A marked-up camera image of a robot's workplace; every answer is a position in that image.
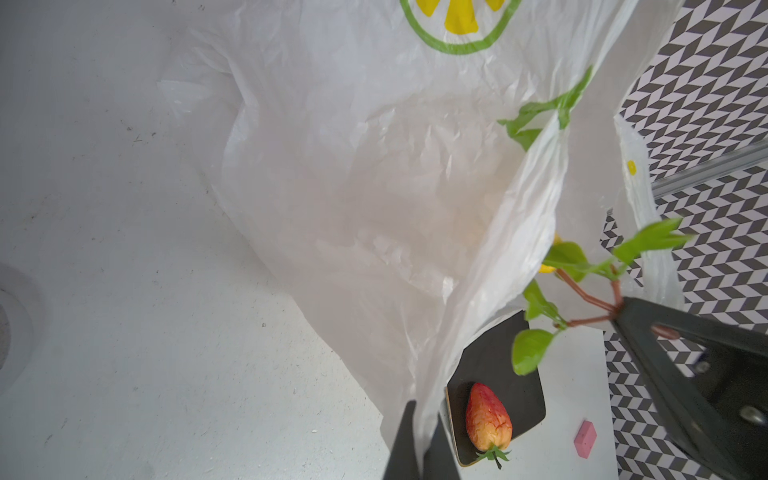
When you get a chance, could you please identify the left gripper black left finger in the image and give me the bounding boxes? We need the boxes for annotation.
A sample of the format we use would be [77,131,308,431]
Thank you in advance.
[383,400,460,480]

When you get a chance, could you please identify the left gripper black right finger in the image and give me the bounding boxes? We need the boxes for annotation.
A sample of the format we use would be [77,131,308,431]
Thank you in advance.
[611,297,767,479]

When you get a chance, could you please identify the red yellow fake strawberry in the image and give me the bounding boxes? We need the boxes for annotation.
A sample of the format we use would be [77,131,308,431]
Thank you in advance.
[465,383,513,470]

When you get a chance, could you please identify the fake lemon branch green leaves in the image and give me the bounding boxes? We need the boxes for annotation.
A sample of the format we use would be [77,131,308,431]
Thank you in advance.
[511,219,693,376]

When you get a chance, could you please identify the white plastic bag lemon print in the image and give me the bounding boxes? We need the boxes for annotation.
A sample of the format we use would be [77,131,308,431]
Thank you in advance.
[158,1,681,453]

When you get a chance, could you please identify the black square tray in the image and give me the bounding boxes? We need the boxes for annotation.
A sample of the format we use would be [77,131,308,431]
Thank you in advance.
[445,312,546,467]

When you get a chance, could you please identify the pink eraser block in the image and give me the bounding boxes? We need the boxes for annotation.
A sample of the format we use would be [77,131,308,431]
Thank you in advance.
[574,420,597,459]

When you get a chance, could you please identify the aluminium corner post right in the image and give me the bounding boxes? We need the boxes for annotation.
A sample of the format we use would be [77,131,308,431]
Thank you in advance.
[652,139,767,199]

